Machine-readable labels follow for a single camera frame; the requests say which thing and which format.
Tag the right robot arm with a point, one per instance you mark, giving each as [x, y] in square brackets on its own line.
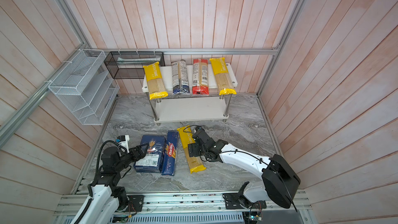
[279, 181]

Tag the dark blue clear spaghetti bag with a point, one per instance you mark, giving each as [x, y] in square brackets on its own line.
[180, 77]

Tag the white two-tier shelf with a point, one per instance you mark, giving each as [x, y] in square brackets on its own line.
[180, 108]

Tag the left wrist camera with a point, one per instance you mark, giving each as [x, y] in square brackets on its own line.
[123, 141]

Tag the white wire mesh rack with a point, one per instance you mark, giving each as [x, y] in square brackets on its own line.
[86, 91]

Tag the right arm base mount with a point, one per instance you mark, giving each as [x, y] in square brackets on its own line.
[238, 201]

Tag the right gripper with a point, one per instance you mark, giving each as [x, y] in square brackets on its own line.
[195, 149]

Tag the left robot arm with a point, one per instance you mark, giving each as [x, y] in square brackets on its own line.
[105, 196]

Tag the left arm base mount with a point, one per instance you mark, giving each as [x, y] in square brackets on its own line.
[132, 203]

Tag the red spaghetti bag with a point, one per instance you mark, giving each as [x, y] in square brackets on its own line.
[200, 77]

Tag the black wire mesh basket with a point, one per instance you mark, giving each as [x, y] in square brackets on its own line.
[130, 64]

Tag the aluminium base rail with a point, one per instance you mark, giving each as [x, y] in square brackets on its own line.
[159, 203]

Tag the yellow Pastatime spaghetti bag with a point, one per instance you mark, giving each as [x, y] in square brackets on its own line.
[222, 76]
[195, 164]
[154, 80]

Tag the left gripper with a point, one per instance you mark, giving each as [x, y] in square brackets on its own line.
[140, 152]

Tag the wide blue Barilla pasta box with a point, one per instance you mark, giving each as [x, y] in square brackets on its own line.
[153, 160]

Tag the narrow blue Barilla spaghetti box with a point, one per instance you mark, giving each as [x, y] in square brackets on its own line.
[170, 153]

